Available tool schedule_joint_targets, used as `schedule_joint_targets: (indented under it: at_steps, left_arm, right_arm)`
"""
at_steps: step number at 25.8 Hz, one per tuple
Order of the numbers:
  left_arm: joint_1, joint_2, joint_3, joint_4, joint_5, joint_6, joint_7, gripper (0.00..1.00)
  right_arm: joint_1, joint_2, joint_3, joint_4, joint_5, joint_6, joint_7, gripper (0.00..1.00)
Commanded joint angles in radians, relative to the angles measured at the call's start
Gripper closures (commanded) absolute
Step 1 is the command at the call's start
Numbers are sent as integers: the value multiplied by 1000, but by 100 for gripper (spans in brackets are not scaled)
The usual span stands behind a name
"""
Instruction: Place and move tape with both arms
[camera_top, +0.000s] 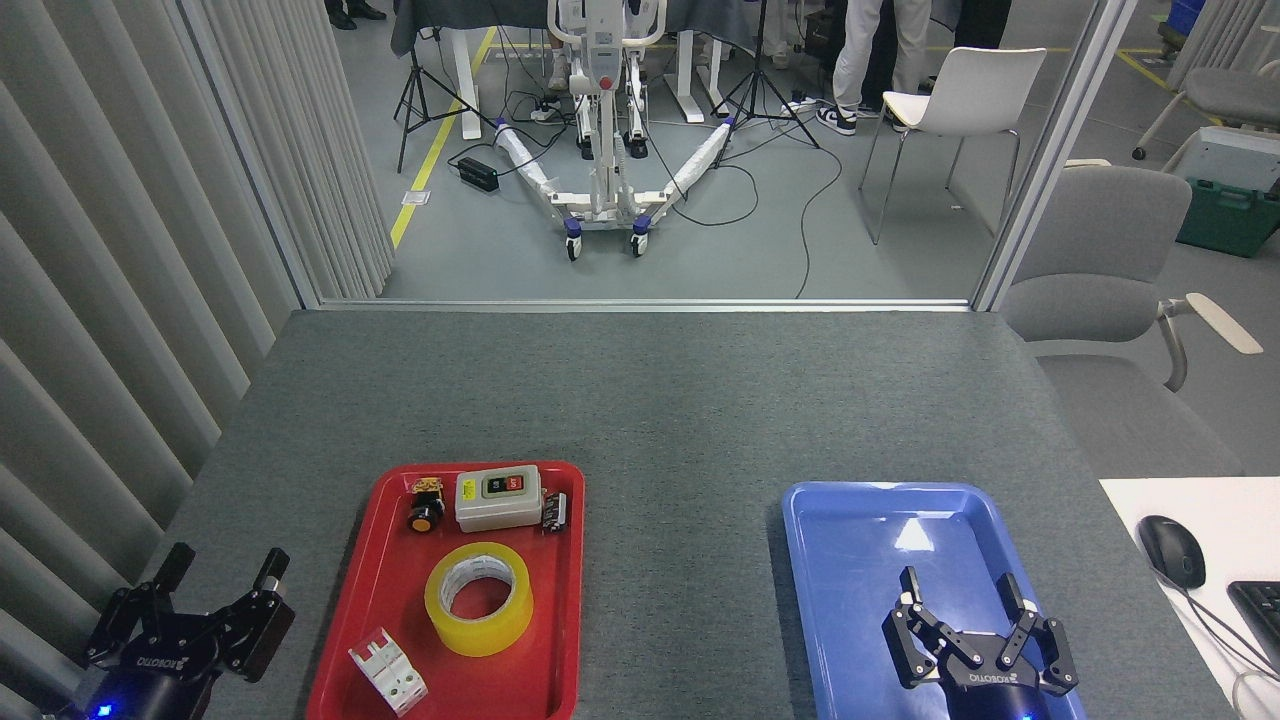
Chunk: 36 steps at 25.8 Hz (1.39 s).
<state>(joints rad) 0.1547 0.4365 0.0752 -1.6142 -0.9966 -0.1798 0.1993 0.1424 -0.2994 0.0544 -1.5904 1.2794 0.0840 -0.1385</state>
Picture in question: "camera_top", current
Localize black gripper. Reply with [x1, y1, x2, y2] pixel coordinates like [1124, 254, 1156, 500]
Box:
[881, 566, 1080, 720]
[58, 543, 297, 720]

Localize yellow tape roll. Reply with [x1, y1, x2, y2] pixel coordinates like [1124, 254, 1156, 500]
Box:
[424, 542, 534, 658]

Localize blue plastic tray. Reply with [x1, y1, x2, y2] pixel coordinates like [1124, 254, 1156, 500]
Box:
[781, 481, 1090, 720]

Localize black computer mouse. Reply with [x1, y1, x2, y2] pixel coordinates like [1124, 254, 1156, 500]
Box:
[1138, 515, 1208, 590]

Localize white circuit breaker block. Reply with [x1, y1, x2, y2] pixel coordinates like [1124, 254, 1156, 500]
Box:
[348, 627, 429, 718]

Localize black orange push button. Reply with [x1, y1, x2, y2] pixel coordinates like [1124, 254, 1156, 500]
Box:
[407, 477, 447, 535]

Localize black keyboard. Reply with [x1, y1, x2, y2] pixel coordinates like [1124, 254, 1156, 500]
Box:
[1227, 581, 1280, 674]

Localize red plastic tray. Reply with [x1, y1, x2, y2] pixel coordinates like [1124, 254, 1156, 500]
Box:
[305, 460, 587, 720]

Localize grey vertical blinds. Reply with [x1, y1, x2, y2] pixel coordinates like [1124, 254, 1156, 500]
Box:
[0, 0, 397, 720]

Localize grey office armchair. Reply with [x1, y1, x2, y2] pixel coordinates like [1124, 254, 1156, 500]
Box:
[1000, 165, 1265, 479]

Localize green storage bin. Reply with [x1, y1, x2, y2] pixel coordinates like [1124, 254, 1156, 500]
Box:
[1175, 178, 1280, 259]

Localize grey box lid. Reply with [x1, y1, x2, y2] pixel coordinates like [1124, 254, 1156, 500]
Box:
[1188, 127, 1280, 193]

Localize white plastic chair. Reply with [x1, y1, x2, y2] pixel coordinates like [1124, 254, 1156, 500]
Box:
[859, 47, 1048, 246]

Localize black tripod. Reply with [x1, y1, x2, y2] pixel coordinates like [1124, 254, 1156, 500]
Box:
[393, 0, 498, 174]
[712, 0, 821, 169]

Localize person in pale trousers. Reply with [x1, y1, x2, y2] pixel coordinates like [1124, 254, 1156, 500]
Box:
[816, 0, 933, 137]

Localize grey upholstered chair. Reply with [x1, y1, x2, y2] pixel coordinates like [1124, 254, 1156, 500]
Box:
[1132, 62, 1280, 161]

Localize person in dark trousers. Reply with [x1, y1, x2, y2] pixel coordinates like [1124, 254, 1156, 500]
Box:
[950, 0, 1013, 51]

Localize white wheeled stand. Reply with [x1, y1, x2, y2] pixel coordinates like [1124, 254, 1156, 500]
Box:
[493, 0, 737, 261]

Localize black mouse cable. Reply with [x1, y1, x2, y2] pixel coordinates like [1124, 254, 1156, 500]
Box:
[1160, 572, 1280, 683]

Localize white two-button switch box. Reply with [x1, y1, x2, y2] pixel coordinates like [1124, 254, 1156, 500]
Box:
[455, 465, 543, 534]

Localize black floor cable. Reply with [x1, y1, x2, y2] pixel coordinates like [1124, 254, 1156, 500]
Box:
[795, 110, 847, 300]

